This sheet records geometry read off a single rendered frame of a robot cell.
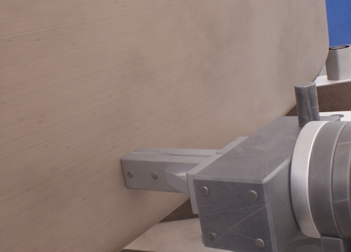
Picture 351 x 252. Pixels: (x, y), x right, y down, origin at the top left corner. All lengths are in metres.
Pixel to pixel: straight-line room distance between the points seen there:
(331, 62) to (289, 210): 1.43
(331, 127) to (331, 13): 4.60
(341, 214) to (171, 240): 1.39
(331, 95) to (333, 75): 0.07
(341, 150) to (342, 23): 4.61
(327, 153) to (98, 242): 0.19
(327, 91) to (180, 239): 0.63
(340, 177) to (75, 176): 0.19
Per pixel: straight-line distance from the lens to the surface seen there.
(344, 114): 0.80
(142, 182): 0.43
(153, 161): 0.42
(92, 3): 0.43
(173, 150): 0.43
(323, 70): 2.77
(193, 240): 1.69
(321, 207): 0.34
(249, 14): 0.66
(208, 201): 0.34
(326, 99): 1.73
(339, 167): 0.33
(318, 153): 0.34
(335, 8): 4.93
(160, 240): 1.72
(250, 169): 0.33
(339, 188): 0.33
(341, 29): 4.94
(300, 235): 0.83
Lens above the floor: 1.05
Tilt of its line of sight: 13 degrees down
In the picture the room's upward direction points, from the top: 10 degrees counter-clockwise
